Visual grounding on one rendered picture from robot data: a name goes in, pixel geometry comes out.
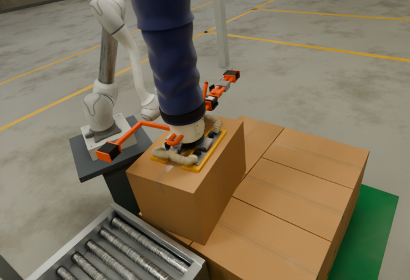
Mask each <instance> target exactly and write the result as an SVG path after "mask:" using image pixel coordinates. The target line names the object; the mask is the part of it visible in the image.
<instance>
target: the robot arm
mask: <svg viewBox="0 0 410 280"><path fill-rule="evenodd" d="M90 8H91V10H92V13H93V15H94V16H95V18H96V19H97V20H98V22H99V23H100V25H102V35H101V52H100V61H99V78H97V79H96V80H95V82H94V86H93V92H92V93H91V94H88V95H87V96H86V97H85V98H84V99H83V102H82V110H83V112H84V115H85V118H86V120H87V122H88V124H89V126H90V127H91V128H90V129H89V132H88V133H87V134H85V138H92V137H94V139H95V143H98V142H100V141H101V140H104V139H106V138H108V137H111V136H113V135H115V134H119V133H121V132H122V131H121V129H120V128H119V127H118V126H117V124H116V123H115V120H114V119H113V116H112V115H113V107H114V105H115V103H116V101H117V97H118V84H117V82H116V81H115V80H114V77H115V66H116V60H117V49H118V42H120V43H121V44H122V45H123V46H124V47H125V48H126V50H127V51H128V53H129V56H130V60H131V67H132V74H133V78H134V85H135V89H136V92H137V94H138V96H139V98H140V99H141V101H142V103H141V105H142V110H141V116H142V118H143V119H144V120H146V121H154V120H155V119H157V118H158V117H159V116H160V110H159V106H160V105H159V101H158V98H157V88H156V87H155V93H156V94H155V95H154V94H150V93H148V92H147V91H146V89H145V86H144V83H143V73H142V63H141V57H140V52H139V50H138V47H137V44H136V42H135V41H134V39H133V37H132V35H131V34H130V32H129V31H128V29H127V27H126V25H125V23H124V22H123V21H124V17H125V11H126V4H125V2H124V0H92V1H91V3H90Z"/></svg>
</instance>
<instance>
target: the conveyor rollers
mask: <svg viewBox="0 0 410 280"><path fill-rule="evenodd" d="M112 225H114V226H115V227H116V228H118V229H119V230H120V231H122V232H123V233H125V234H126V235H128V236H129V237H130V238H132V239H133V240H135V241H136V242H137V243H139V244H140V245H141V246H143V247H144V248H146V249H147V250H148V251H150V252H152V253H153V254H154V255H156V256H157V257H158V258H160V259H162V260H163V261H164V262H166V263H167V264H168V265H170V266H171V267H173V268H174V269H175V270H177V271H178V272H180V273H181V274H182V275H184V274H185V273H186V271H187V270H188V269H189V267H190V266H189V265H187V264H186V263H184V262H183V261H182V260H180V259H178V258H177V257H176V256H174V255H172V254H171V253H169V252H168V251H167V250H165V249H163V248H162V247H161V246H159V245H158V244H156V243H155V242H153V241H152V240H150V239H149V238H147V237H146V236H144V235H143V234H142V233H140V232H138V231H137V230H136V229H134V228H133V227H131V226H130V225H128V224H127V223H125V222H124V221H123V220H121V219H119V218H118V217H116V218H114V219H113V221H112ZM99 235H100V237H102V238H103V239H104V240H106V241H107V242H108V243H110V244H111V245H112V246H113V247H115V248H116V249H117V250H118V251H120V252H121V253H123V254H124V255H125V256H126V257H128V258H129V259H130V260H131V261H133V262H134V263H135V264H137V265H138V266H139V267H140V268H142V269H143V270H145V271H146V272H147V273H148V274H150V275H151V276H152V277H153V278H155V279H156V280H175V279H174V278H172V277H171V276H170V275H168V274H167V273H166V272H164V271H163V270H162V269H160V268H159V267H158V266H156V265H155V264H153V263H152V262H151V261H150V260H148V259H147V258H145V257H144V256H142V255H141V254H140V253H139V252H137V251H136V250H135V249H133V248H132V247H130V246H129V245H128V244H127V243H125V242H124V241H122V240H121V239H119V238H118V237H117V236H116V235H114V234H113V233H111V232H110V231H109V230H107V229H106V228H104V229H102V230H101V232H100V233H99ZM86 248H87V249H88V250H89V251H91V252H92V253H93V254H94V255H95V256H96V257H98V258H99V259H100V260H101V261H103V262H104V263H105V264H106V265H107V266H108V267H109V268H111V269H112V270H113V271H114V272H115V273H116V274H118V275H119V276H120V277H121V278H123V279H124V280H142V279H141V278H139V277H138V276H137V275H136V274H135V273H133V272H132V271H130V269H128V268H127V267H126V266H125V265H123V264H122V263H121V262H120V261H119V260H117V259H116V258H114V257H113V256H112V255H111V254H110V253H108V252H107V251H106V250H105V249H104V248H102V247H101V246H99V245H98V244H97V243H96V242H95V241H94V240H91V241H89V242H88V243H87V245H86ZM72 261H73V262H74V263H75V264H76V265H77V266H78V267H79V268H80V269H81V270H82V271H83V272H84V273H86V274H87V275H88V276H89V277H90V278H91V279H92V280H110V279H109V278H108V277H106V276H105V275H104V274H103V273H102V272H100V271H99V270H98V269H97V268H96V267H95V266H94V265H93V264H92V263H90V262H89V261H88V260H87V259H86V258H85V257H84V256H83V255H82V254H80V253H76V254H75V255H74V256H73V258H72ZM57 276H58V277H59V278H60V279H61V280H78V278H77V277H75V275H73V274H72V273H71V272H70V271H69V270H68V269H67V268H66V267H60V268H59V269H58V271H57Z"/></svg>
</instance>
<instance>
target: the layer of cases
mask: <svg viewBox="0 0 410 280"><path fill-rule="evenodd" d="M237 120H242V121H243V128H244V140H245V161H246V172H245V173H244V175H243V177H242V178H241V180H240V182H239V184H238V186H237V188H236V190H235V191H234V193H233V195H232V197H231V199H230V200H229V203H228V204H227V206H226V208H225V210H224V211H223V213H222V215H221V217H220V219H219V221H218V222H217V224H216V226H215V227H214V230H213V231H212V233H211V235H210V237H209V239H208V240H207V242H206V244H205V245H201V244H199V243H196V242H193V241H191V240H189V239H186V238H184V237H181V236H179V235H176V234H174V233H172V232H169V231H166V230H164V229H162V228H159V227H157V226H155V225H152V224H149V223H148V224H149V225H151V226H152V227H154V228H156V229H157V230H159V231H160V232H162V233H163V234H165V235H167V236H168V237H169V238H171V239H173V240H174V241H176V242H178V243H179V244H180V245H182V246H184V247H185V248H187V249H189V250H190V251H191V252H193V253H195V254H196V255H198V256H199V257H201V258H202V259H204V260H205V261H206V266H207V271H208V274H209V279H210V280H325V277H326V274H327V272H328V269H329V266H330V264H331V261H332V259H333V257H334V254H335V252H336V249H337V246H338V244H339V242H340V239H341V236H342V234H343V231H344V229H345V226H346V224H347V221H348V219H349V216H350V214H351V211H352V209H353V206H354V204H355V201H356V198H357V197H358V193H359V190H360V188H361V183H362V178H363V175H364V171H365V167H366V164H367V159H368V157H369V152H370V151H369V150H366V149H362V148H358V147H355V146H351V145H347V144H344V143H340V142H336V141H333V140H329V139H326V138H322V137H318V136H315V135H311V134H307V133H304V132H300V131H296V130H293V129H289V128H286V127H285V128H284V127H282V126H278V125H275V124H271V123H267V122H264V121H260V120H256V119H253V118H249V117H245V116H242V115H241V116H239V117H238V119H237Z"/></svg>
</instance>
